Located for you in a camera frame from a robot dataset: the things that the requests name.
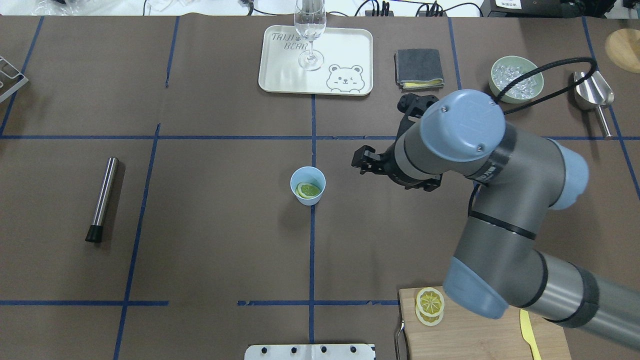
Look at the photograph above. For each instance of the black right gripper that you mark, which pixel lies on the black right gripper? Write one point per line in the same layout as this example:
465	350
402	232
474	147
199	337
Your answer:
389	167

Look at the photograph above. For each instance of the steel muddler black tip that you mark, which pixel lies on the steel muddler black tip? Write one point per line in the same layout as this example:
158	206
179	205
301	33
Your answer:
95	232

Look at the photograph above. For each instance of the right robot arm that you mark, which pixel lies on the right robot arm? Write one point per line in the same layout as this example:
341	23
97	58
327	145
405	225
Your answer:
523	176

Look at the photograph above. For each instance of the light blue paper cup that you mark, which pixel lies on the light blue paper cup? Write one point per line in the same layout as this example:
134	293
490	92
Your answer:
308	174

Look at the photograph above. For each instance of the lemon slice stack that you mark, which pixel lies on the lemon slice stack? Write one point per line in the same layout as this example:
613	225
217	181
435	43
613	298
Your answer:
429	306

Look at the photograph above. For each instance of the wooden cup tree stand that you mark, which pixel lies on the wooden cup tree stand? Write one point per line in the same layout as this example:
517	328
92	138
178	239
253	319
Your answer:
623	49

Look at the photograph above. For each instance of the white cup drying rack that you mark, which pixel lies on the white cup drying rack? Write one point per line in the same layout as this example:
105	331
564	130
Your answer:
11	79

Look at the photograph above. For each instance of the cream bear tray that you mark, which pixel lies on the cream bear tray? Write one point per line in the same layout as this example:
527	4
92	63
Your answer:
342	63

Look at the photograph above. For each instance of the grey folded cloth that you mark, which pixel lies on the grey folded cloth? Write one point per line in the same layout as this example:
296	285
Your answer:
418	68

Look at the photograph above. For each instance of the clear wine glass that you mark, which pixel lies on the clear wine glass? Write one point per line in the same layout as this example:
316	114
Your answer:
310	20

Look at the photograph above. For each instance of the bamboo cutting board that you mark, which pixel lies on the bamboo cutting board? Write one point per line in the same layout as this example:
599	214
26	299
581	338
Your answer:
461	335

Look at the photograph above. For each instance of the yellow plastic knife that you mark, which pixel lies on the yellow plastic knife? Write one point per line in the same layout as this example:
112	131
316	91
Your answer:
528	335

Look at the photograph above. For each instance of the metal ice scoop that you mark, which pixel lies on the metal ice scoop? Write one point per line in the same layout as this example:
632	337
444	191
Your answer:
595	94

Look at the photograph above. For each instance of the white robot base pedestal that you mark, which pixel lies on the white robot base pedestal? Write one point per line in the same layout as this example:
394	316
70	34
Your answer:
330	351

